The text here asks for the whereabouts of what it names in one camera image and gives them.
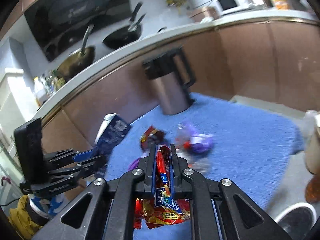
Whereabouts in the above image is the clear crumpled plastic wrapper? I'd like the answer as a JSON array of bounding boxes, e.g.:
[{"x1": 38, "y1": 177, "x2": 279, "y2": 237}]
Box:
[{"x1": 187, "y1": 155, "x2": 212, "y2": 174}]

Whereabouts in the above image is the brass wok with handle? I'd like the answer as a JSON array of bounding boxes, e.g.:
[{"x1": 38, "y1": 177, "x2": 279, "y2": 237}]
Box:
[{"x1": 56, "y1": 24, "x2": 95, "y2": 82}]

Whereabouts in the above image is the blue white gloved hand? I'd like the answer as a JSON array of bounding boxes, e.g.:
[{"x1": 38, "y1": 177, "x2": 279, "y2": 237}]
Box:
[{"x1": 27, "y1": 193, "x2": 69, "y2": 219}]

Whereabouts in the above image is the steel black electric kettle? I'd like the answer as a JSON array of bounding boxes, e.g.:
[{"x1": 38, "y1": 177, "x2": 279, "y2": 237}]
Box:
[{"x1": 142, "y1": 47, "x2": 196, "y2": 115}]

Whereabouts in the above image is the amber oil bottle on floor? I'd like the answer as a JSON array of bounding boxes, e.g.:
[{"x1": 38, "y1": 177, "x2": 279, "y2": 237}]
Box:
[{"x1": 305, "y1": 174, "x2": 320, "y2": 203}]

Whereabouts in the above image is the oil bottle with yellow cap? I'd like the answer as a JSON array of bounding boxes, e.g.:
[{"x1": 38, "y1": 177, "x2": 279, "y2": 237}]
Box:
[{"x1": 34, "y1": 76, "x2": 48, "y2": 106}]

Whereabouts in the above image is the white round floor bin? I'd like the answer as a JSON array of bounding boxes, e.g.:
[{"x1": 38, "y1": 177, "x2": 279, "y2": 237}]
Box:
[{"x1": 274, "y1": 202, "x2": 317, "y2": 239}]

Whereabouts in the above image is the purple plastic wrapper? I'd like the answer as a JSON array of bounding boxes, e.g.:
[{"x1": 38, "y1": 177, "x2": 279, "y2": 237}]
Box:
[{"x1": 176, "y1": 121, "x2": 214, "y2": 154}]

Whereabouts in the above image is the dark red snack wrapper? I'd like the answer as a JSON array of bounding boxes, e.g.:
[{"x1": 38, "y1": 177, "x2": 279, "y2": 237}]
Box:
[{"x1": 140, "y1": 126, "x2": 165, "y2": 151}]

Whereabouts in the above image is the beige trash bin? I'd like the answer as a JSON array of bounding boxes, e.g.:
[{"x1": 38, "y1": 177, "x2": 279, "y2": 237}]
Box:
[{"x1": 304, "y1": 117, "x2": 319, "y2": 174}]

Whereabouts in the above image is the white microwave oven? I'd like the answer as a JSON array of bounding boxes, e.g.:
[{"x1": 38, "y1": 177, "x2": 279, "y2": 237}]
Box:
[{"x1": 216, "y1": 0, "x2": 249, "y2": 15}]

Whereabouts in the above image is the black frying pan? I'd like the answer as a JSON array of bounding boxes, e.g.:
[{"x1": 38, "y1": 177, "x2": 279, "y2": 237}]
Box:
[{"x1": 103, "y1": 2, "x2": 146, "y2": 50}]

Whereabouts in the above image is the dark blue snack box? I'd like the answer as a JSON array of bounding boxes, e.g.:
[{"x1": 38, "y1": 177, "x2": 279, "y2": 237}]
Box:
[{"x1": 93, "y1": 113, "x2": 131, "y2": 159}]

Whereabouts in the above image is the black range hood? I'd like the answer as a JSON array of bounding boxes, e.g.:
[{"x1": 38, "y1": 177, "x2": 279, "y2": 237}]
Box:
[{"x1": 24, "y1": 0, "x2": 131, "y2": 62}]

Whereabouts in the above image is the blue towel mat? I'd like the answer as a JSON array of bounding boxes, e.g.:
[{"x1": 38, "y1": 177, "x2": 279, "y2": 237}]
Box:
[{"x1": 105, "y1": 93, "x2": 304, "y2": 209}]

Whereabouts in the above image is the brown rice cooker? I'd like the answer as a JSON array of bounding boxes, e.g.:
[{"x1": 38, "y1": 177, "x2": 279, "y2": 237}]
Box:
[{"x1": 189, "y1": 7, "x2": 221, "y2": 22}]

